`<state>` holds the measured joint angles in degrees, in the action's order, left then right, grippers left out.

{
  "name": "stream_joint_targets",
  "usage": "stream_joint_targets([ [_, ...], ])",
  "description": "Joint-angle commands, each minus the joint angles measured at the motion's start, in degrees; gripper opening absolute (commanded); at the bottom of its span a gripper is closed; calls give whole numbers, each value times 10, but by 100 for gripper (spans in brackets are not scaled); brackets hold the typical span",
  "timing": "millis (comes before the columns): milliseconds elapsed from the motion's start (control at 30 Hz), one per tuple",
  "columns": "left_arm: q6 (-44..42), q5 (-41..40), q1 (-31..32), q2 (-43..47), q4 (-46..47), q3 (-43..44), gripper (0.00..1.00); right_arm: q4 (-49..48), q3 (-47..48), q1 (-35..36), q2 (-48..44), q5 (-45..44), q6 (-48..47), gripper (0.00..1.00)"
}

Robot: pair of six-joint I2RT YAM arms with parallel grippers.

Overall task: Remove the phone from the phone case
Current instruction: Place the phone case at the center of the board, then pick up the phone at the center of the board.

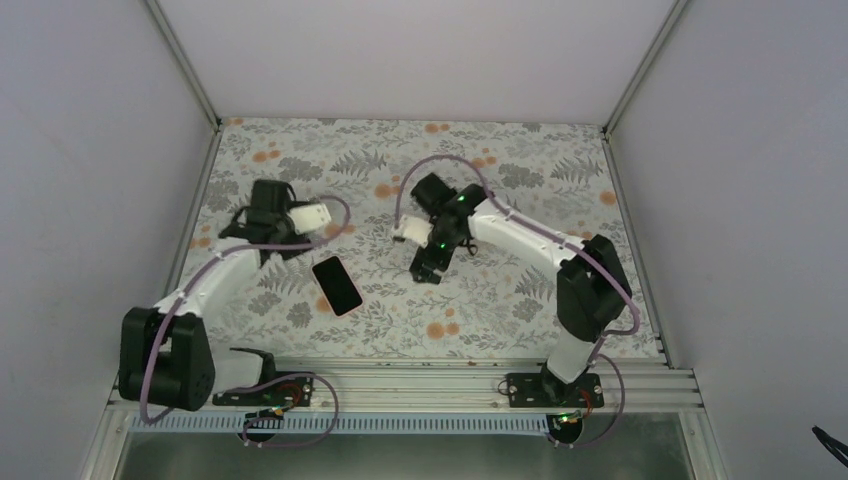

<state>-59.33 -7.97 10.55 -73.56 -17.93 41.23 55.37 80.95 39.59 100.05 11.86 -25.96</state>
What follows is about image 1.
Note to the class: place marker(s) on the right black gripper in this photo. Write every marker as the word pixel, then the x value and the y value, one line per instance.
pixel 418 267

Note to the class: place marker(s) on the aluminium rail frame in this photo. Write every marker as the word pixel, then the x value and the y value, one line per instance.
pixel 426 419

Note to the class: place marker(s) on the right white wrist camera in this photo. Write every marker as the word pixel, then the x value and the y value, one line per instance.
pixel 412 228

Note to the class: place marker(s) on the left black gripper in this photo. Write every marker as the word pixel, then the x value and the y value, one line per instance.
pixel 291 253

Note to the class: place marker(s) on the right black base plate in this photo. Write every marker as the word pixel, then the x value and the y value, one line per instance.
pixel 544 390

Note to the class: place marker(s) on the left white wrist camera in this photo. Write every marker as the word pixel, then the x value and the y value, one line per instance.
pixel 309 218

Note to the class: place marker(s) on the black object at corner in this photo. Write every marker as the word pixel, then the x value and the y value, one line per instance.
pixel 834 446

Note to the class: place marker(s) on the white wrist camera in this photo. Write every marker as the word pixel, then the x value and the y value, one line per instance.
pixel 412 228
pixel 309 218

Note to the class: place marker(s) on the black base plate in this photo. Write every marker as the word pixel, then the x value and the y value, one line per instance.
pixel 265 391
pixel 544 390

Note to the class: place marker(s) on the phone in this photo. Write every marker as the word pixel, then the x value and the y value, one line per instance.
pixel 337 286

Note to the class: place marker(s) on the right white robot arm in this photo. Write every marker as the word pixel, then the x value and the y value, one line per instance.
pixel 591 287

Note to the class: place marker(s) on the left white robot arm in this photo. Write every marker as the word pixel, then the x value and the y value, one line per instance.
pixel 166 357

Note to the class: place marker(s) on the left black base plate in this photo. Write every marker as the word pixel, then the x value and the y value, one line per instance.
pixel 265 391

